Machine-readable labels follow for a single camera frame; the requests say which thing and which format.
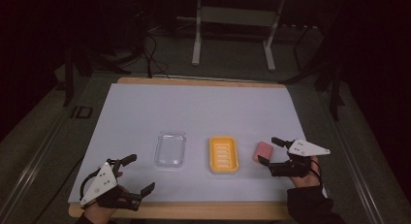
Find person's right hand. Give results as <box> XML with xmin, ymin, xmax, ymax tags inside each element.
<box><xmin>288</xmin><ymin>155</ymin><xmax>323</xmax><ymax>189</ymax></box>

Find clear plastic tray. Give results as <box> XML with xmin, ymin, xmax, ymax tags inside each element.
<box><xmin>153</xmin><ymin>130</ymin><xmax>188</xmax><ymax>170</ymax></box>

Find pink soap bar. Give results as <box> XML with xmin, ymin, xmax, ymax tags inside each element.
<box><xmin>252</xmin><ymin>141</ymin><xmax>274</xmax><ymax>163</ymax></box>

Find black floor cables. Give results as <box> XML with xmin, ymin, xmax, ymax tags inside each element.
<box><xmin>142</xmin><ymin>33</ymin><xmax>171</xmax><ymax>80</ymax></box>

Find black stand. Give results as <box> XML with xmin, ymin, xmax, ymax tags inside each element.
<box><xmin>279</xmin><ymin>23</ymin><xmax>346</xmax><ymax>122</ymax></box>
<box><xmin>54</xmin><ymin>39</ymin><xmax>134</xmax><ymax>108</ymax></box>

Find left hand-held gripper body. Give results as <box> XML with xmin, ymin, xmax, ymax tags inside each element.
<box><xmin>79</xmin><ymin>157</ymin><xmax>143</xmax><ymax>212</ymax></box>

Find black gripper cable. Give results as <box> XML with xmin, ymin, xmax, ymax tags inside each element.
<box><xmin>309</xmin><ymin>158</ymin><xmax>325</xmax><ymax>188</ymax></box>
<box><xmin>79</xmin><ymin>167</ymin><xmax>105</xmax><ymax>200</ymax></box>

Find white table mat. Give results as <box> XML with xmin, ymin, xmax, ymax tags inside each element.
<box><xmin>67</xmin><ymin>82</ymin><xmax>328</xmax><ymax>206</ymax></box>

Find person's left hand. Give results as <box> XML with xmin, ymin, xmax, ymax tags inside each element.
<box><xmin>81</xmin><ymin>171</ymin><xmax>130</xmax><ymax>224</ymax></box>

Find yellow soap dish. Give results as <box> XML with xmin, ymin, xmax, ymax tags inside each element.
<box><xmin>208</xmin><ymin>136</ymin><xmax>240</xmax><ymax>175</ymax></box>

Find white metal stand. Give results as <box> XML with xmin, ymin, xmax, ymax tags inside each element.
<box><xmin>191</xmin><ymin>0</ymin><xmax>287</xmax><ymax>73</ymax></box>

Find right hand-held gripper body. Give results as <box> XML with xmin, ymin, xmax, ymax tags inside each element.
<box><xmin>269</xmin><ymin>139</ymin><xmax>332</xmax><ymax>179</ymax></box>

